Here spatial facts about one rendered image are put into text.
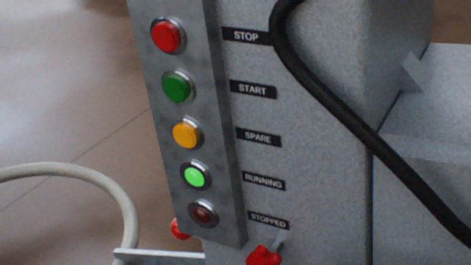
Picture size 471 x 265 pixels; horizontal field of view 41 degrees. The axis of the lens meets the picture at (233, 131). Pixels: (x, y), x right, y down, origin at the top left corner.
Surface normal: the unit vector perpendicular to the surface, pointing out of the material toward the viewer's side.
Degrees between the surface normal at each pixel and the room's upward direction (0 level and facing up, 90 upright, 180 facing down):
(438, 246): 90
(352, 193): 90
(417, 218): 90
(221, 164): 90
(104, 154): 0
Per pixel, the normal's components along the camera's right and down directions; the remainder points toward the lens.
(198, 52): -0.48, 0.54
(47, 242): -0.12, -0.83
